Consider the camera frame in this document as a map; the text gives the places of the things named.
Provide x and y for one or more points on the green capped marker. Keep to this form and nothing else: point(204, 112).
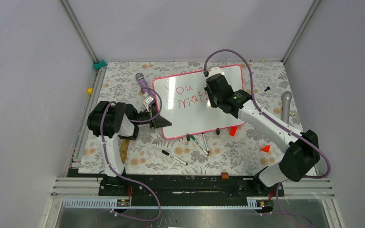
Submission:
point(197, 143)

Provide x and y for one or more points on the blue capped marker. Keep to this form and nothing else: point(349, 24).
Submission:
point(205, 142)

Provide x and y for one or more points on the wooden rolling pin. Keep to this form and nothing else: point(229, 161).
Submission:
point(123, 150)

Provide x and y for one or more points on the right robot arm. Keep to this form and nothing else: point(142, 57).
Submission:
point(299, 148)

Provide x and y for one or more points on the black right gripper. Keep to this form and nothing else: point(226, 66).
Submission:
point(213, 103)

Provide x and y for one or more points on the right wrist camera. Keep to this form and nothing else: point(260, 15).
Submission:
point(212, 71)

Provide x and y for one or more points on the small orange red block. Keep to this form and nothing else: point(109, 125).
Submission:
point(233, 131)

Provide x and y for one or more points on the red triangular block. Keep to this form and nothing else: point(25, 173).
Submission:
point(266, 149)

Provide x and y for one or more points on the black capped marker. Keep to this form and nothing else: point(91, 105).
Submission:
point(175, 158)

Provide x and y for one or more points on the silver microphone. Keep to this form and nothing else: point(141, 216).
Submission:
point(286, 98)

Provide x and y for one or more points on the brown small cube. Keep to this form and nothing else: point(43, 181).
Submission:
point(224, 175)

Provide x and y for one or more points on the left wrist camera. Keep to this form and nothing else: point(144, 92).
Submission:
point(148, 101)

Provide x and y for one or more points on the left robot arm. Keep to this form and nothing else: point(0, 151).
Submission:
point(110, 121)

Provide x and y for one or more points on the teal corner clamp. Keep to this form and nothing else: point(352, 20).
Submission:
point(99, 65)

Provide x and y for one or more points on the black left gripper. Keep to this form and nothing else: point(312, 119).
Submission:
point(159, 121)

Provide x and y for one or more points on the pink framed whiteboard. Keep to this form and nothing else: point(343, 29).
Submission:
point(183, 101)

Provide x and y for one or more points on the purple glitter microphone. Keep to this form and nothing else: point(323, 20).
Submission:
point(143, 84)

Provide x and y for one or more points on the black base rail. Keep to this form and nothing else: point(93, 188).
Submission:
point(186, 190)

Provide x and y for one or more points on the yellow small cube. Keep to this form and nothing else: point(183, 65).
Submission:
point(90, 91)

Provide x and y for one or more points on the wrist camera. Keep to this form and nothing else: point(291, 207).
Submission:
point(148, 101)
point(212, 71)

